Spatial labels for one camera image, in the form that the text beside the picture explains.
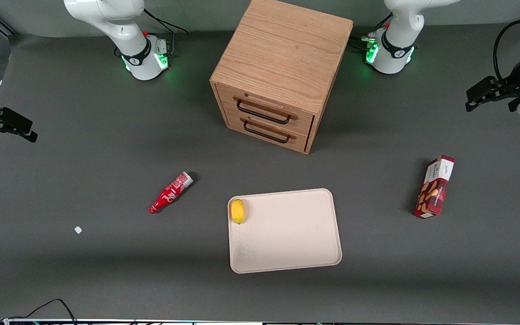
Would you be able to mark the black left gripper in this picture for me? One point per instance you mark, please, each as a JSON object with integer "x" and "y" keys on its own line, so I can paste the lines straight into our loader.
{"x": 509, "y": 86}

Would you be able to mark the red tartan cookie box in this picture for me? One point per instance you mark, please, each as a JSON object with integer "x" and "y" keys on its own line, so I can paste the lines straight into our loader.
{"x": 434, "y": 192}

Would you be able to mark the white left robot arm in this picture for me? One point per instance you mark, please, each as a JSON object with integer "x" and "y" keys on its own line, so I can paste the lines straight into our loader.
{"x": 397, "y": 45}

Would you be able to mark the beige plastic tray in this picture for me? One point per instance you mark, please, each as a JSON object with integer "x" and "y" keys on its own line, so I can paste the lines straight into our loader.
{"x": 287, "y": 232}

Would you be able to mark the red cola bottle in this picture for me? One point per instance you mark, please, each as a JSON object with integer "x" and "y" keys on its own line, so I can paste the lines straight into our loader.
{"x": 169, "y": 194}

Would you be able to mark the wooden drawer front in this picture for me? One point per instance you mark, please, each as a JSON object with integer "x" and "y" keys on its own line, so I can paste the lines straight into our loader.
{"x": 237, "y": 124}
{"x": 303, "y": 121}

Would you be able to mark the wooden drawer cabinet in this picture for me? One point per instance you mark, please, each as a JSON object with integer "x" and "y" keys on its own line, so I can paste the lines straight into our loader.
{"x": 282, "y": 49}

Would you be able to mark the yellow lemon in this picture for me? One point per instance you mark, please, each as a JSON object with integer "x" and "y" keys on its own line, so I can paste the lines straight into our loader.
{"x": 238, "y": 211}

